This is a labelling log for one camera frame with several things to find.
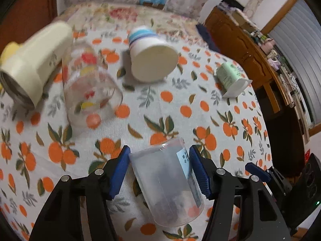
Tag translucent plastic cup with label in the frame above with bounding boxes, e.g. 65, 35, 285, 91
129, 138, 205, 227

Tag white square cup green body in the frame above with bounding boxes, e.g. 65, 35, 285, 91
216, 62, 252, 98

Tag orange-print white tablecloth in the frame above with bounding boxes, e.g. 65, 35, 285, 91
1, 30, 272, 240

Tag pink kettle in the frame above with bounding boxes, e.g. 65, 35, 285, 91
260, 38, 275, 55

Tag white paper cup blue stripes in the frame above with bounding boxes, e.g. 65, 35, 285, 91
127, 26, 179, 83

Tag clear glass with fruit print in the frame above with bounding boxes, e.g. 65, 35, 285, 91
62, 41, 123, 129

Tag brown wooden sideboard cabinet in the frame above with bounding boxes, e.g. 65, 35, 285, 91
205, 7, 310, 143

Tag grey window roller blind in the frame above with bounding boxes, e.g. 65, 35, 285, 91
269, 0, 320, 125

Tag dark blue blanket edge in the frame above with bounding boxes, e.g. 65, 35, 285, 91
196, 23, 220, 53

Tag cream thermos cup yellow handle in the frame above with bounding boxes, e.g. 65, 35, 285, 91
1, 21, 73, 110

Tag floral bed blanket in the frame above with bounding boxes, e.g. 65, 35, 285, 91
54, 2, 208, 47

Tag black bag on sideboard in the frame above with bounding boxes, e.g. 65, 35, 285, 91
221, 0, 245, 11

